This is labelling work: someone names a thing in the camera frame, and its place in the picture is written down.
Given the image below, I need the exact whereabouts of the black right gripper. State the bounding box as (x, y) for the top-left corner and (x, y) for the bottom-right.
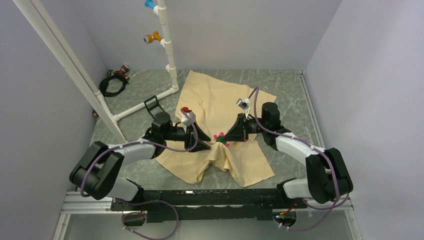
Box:
(222, 113), (268, 143)

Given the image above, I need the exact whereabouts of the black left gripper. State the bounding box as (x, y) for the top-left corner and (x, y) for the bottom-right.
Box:
(162, 121), (210, 152)

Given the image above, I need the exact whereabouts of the pink flower smiley brooch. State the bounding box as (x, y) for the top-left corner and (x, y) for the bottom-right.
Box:
(213, 132), (230, 147)

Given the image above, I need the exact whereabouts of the cream yellow t-shirt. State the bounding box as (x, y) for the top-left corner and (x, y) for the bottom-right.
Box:
(156, 71), (275, 187)

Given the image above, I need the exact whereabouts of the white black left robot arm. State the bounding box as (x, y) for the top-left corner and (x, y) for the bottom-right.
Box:
(69, 110), (211, 210)

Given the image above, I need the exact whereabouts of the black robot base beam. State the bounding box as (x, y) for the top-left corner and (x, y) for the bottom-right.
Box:
(110, 188), (307, 223)

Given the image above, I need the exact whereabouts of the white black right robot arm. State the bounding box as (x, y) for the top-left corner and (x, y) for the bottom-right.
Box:
(223, 98), (354, 208)

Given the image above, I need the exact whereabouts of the orange hook on pipe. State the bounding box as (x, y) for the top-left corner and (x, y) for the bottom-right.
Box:
(143, 31), (163, 44)

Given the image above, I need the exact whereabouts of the blue hook on pipe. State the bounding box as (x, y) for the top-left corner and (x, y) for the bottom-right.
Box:
(144, 0), (157, 10)

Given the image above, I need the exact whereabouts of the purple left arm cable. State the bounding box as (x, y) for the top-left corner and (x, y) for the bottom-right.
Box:
(79, 107), (200, 240)

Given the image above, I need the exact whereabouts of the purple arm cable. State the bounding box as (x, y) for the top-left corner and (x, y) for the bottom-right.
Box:
(79, 107), (200, 240)
(247, 86), (351, 232)

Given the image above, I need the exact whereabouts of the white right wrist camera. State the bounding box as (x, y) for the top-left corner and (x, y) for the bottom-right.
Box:
(236, 98), (251, 110)

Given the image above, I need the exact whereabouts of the small black wire stand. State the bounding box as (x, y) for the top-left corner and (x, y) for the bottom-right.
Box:
(143, 95), (165, 118)

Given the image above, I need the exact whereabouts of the coiled black cable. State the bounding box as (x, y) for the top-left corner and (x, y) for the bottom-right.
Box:
(98, 74), (128, 98)

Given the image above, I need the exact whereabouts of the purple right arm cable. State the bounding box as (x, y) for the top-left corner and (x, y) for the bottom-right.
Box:
(247, 86), (351, 232)

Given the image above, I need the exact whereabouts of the aluminium rail frame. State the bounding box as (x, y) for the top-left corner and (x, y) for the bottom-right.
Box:
(60, 191), (363, 240)

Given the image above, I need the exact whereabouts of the white pvc pipe frame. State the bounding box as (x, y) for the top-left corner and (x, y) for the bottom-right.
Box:
(0, 0), (173, 147)

